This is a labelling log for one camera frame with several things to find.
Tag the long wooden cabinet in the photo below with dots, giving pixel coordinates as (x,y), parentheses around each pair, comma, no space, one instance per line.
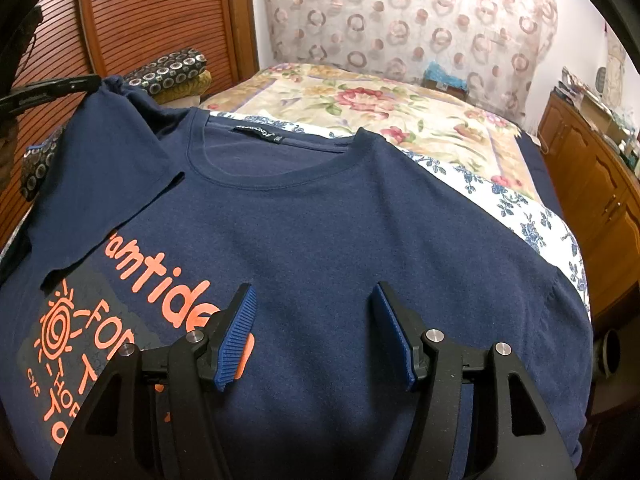
(590,180)

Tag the dark circle-patterned folded cloth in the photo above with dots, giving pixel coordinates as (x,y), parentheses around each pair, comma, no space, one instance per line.
(170,67)

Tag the dark waste bin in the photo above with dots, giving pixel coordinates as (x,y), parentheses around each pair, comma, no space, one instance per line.
(607,355)

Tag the navy T-shirt with orange print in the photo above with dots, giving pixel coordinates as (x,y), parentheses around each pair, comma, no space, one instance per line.
(310,210)

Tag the teal box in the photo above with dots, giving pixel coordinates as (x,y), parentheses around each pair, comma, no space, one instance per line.
(445,80)

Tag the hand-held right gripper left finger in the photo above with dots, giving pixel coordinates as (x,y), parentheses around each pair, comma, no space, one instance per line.
(235,345)

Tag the white blue-flowered sheet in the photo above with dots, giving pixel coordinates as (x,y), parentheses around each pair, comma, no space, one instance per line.
(535,220)

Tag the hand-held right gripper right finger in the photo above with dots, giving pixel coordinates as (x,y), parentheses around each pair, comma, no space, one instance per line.
(395,340)

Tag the dark circle-patterned pillow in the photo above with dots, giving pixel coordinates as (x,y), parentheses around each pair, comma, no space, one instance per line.
(37,165)

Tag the clutter of small cabinet-top things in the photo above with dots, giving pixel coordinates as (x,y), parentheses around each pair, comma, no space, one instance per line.
(600,110)

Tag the beige floral bedspread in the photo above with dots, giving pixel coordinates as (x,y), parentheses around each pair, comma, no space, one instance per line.
(350,105)

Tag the navy blanket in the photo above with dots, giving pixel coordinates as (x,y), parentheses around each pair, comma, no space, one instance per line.
(530,160)

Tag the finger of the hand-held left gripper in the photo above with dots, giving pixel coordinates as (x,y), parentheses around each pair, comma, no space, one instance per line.
(45,91)

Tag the olive yellow folded cloth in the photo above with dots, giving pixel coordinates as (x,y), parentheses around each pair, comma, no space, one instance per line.
(195,87)

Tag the wooden slatted wardrobe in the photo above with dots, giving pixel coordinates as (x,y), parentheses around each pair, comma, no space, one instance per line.
(150,10)

